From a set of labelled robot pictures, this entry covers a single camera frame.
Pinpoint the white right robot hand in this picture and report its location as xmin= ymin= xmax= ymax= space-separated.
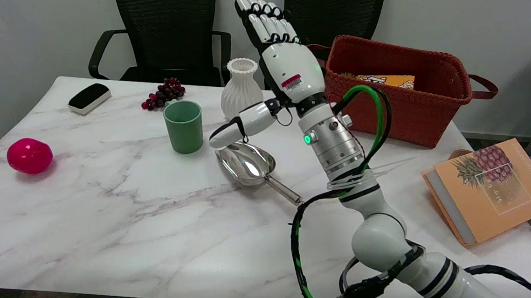
xmin=208 ymin=0 xmax=336 ymax=157

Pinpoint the stainless steel scoop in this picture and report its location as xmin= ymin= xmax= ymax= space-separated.
xmin=212 ymin=141 xmax=307 ymax=205

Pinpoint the white ribbed vase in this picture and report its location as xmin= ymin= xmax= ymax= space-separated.
xmin=220 ymin=57 xmax=268 ymax=124

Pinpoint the black mesh office chair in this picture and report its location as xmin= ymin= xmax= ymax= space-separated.
xmin=263 ymin=0 xmax=386 ymax=98
xmin=87 ymin=0 xmax=235 ymax=89

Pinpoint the orange snack box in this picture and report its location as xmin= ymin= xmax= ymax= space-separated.
xmin=338 ymin=70 xmax=415 ymax=90

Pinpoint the red woven basket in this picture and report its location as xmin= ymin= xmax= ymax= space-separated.
xmin=300 ymin=32 xmax=502 ymax=153

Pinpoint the green cup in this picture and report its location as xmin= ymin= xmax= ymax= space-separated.
xmin=161 ymin=98 xmax=206 ymax=155

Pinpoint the dark red grape bunch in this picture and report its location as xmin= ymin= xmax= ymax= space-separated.
xmin=141 ymin=76 xmax=187 ymax=113

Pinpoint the brown round coaster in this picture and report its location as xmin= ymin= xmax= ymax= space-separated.
xmin=448 ymin=148 xmax=474 ymax=162

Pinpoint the black and white eraser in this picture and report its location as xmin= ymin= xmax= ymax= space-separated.
xmin=67 ymin=81 xmax=112 ymax=117

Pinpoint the orange pineapple book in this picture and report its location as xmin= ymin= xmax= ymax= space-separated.
xmin=416 ymin=132 xmax=531 ymax=251

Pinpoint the magenta plastic ball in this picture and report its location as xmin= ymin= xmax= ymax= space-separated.
xmin=6 ymin=137 xmax=55 ymax=176

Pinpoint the black and green cable bundle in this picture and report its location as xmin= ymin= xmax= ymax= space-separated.
xmin=285 ymin=79 xmax=438 ymax=298

